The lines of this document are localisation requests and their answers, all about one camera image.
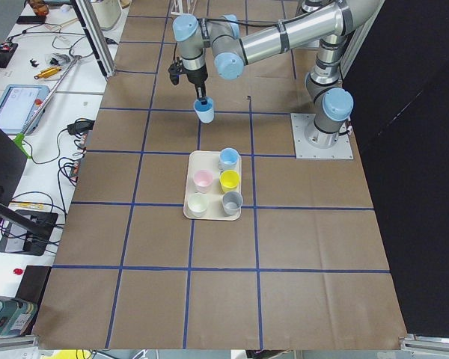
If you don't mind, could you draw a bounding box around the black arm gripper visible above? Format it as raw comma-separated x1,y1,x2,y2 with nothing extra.
186,67,207,105

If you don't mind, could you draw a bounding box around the light blue cup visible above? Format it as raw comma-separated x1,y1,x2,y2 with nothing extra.
193,97,215,123

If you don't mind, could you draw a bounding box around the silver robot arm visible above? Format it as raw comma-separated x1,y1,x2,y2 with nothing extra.
168,0,379,149

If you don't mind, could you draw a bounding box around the blue cup on tray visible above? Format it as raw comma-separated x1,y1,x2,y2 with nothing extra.
219,147,240,171

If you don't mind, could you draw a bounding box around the pink cup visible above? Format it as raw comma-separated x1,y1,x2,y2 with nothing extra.
193,170,214,193

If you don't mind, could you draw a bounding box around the yellow cup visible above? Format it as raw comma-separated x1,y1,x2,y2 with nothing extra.
219,170,240,193

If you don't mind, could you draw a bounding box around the pale green cup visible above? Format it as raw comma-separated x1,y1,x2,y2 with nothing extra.
186,193,209,218

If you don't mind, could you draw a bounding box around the grey cup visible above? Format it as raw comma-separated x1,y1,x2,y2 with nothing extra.
222,191,243,215

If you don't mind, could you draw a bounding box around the cream white tray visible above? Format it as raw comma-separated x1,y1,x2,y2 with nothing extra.
183,149,243,221

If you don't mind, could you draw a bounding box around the brown paper table cover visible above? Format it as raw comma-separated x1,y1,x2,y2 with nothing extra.
34,1,406,349

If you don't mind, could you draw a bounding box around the teach pendant tablet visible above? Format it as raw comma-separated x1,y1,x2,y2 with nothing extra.
0,84,50,135

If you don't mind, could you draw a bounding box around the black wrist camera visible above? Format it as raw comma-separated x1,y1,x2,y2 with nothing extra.
168,62,183,86

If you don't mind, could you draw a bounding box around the white wire cup rack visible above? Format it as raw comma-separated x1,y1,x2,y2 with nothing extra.
170,0,198,16

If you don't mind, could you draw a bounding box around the aluminium frame post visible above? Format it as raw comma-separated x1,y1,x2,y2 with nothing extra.
70,0,115,79

